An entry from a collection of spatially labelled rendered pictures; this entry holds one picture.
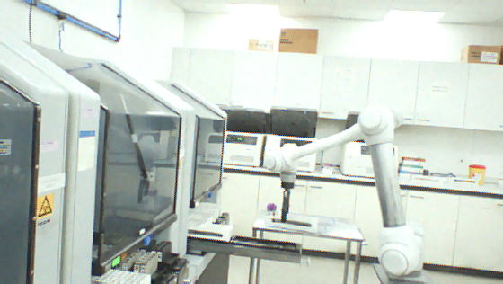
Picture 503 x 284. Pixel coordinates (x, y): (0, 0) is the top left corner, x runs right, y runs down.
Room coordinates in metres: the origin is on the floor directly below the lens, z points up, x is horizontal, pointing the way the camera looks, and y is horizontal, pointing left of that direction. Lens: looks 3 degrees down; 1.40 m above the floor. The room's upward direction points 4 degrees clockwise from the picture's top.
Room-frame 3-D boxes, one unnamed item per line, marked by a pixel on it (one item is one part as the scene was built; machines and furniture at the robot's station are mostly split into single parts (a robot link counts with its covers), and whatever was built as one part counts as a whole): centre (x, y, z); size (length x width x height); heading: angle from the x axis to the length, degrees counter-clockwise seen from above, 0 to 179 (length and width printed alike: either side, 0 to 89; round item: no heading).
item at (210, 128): (2.18, 0.46, 1.28); 0.61 x 0.51 x 0.63; 172
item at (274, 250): (1.89, 0.03, 0.78); 0.73 x 0.14 x 0.09; 82
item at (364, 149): (4.33, -1.31, 1.25); 0.62 x 0.56 x 0.69; 172
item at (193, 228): (1.92, 0.21, 0.83); 0.30 x 0.10 x 0.06; 82
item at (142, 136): (1.33, 0.58, 1.28); 0.61 x 0.51 x 0.63; 172
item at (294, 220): (2.19, -0.26, 0.85); 0.30 x 0.10 x 0.06; 78
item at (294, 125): (4.45, -0.46, 1.24); 0.62 x 0.56 x 0.69; 173
